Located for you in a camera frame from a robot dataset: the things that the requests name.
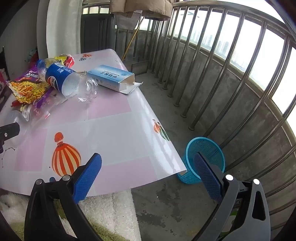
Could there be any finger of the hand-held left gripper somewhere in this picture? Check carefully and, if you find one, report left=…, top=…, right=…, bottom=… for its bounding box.
left=0, top=122, right=21, bottom=153

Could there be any blue mesh wastebasket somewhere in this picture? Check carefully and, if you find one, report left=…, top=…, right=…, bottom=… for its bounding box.
left=178, top=137, right=226, bottom=185

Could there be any red and white snack bag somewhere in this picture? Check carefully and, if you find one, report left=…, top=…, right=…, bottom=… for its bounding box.
left=54, top=54, right=75, bottom=69

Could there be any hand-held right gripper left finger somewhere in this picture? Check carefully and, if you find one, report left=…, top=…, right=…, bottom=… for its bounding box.
left=24, top=152, right=109, bottom=241

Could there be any colourful cloth pile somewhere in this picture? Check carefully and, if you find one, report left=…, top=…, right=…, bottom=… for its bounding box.
left=24, top=47, right=40, bottom=63

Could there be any beige hanging coat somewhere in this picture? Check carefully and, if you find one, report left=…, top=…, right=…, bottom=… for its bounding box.
left=110, top=0, right=173, bottom=21

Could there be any grey hanging cloth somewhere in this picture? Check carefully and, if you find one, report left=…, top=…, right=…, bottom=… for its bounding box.
left=115, top=13, right=140, bottom=31

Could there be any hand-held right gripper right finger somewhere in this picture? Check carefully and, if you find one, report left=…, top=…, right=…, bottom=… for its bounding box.
left=193, top=152, right=271, bottom=241

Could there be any balloon print tablecloth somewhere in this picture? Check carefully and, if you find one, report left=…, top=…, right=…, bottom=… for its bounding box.
left=0, top=48, right=187, bottom=197

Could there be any yellow broom handle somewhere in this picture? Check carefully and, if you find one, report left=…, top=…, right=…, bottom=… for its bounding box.
left=121, top=14, right=141, bottom=61

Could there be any purple foil wrapper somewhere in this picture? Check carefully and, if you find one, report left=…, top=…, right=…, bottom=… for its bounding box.
left=30, top=89, right=68, bottom=110

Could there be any purple noodle snack packet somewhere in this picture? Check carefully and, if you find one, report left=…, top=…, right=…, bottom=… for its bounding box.
left=7, top=79, right=51, bottom=103

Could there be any blue label plastic bottle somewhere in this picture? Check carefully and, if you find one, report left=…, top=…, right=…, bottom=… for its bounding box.
left=36, top=58, right=99, bottom=103

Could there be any dark cabinet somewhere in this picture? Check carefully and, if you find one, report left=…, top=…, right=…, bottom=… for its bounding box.
left=80, top=13, right=115, bottom=52

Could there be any blue and white carton box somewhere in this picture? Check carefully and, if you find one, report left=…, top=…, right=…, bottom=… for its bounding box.
left=87, top=65, right=144, bottom=94

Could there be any metal balcony railing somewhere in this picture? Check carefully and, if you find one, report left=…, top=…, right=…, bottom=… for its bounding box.
left=81, top=0, right=296, bottom=232

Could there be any white fluffy rug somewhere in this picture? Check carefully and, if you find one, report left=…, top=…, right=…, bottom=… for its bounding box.
left=0, top=190, right=141, bottom=241

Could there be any clear plastic bag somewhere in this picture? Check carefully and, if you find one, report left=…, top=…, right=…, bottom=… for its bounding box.
left=10, top=104, right=51, bottom=128

